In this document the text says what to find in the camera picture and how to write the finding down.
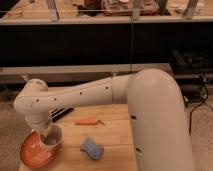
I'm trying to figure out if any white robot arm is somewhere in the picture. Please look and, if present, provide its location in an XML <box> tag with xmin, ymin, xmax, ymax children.
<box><xmin>14</xmin><ymin>68</ymin><xmax>195</xmax><ymax>171</ymax></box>

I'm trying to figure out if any black power cable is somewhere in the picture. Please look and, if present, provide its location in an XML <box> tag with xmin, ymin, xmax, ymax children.
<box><xmin>183</xmin><ymin>75</ymin><xmax>211</xmax><ymax>134</ymax></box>

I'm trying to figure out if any black striped rectangular block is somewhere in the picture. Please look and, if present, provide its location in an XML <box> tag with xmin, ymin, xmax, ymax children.
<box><xmin>51</xmin><ymin>108</ymin><xmax>73</xmax><ymax>122</ymax></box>

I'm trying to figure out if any blue sponge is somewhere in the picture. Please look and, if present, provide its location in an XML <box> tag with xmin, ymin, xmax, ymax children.
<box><xmin>80</xmin><ymin>137</ymin><xmax>104</xmax><ymax>160</ymax></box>

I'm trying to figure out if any orange toy carrot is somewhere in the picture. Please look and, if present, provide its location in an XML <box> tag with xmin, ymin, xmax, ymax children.
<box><xmin>75</xmin><ymin>117</ymin><xmax>105</xmax><ymax>125</ymax></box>

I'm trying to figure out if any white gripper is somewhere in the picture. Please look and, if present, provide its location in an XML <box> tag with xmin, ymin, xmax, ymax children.
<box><xmin>27</xmin><ymin>113</ymin><xmax>52</xmax><ymax>137</ymax></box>

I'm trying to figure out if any white ceramic cup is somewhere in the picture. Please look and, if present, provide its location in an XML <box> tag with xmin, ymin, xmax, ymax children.
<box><xmin>39</xmin><ymin>124</ymin><xmax>62</xmax><ymax>149</ymax></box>

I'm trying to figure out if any black box on shelf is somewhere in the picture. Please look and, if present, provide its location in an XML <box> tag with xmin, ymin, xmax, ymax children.
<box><xmin>170</xmin><ymin>49</ymin><xmax>213</xmax><ymax>75</ymax></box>

